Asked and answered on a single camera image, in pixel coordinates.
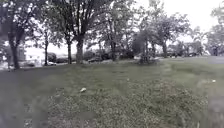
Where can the grey road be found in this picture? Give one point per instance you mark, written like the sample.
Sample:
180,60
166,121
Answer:
215,59

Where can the pale litter piece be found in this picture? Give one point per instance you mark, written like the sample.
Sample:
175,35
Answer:
83,89

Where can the row of trees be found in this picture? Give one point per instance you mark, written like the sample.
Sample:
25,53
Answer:
80,30

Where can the pale car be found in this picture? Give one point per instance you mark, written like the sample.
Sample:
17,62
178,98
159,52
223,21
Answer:
50,63

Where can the green grass lawn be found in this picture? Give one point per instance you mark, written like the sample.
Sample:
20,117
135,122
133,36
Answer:
126,100

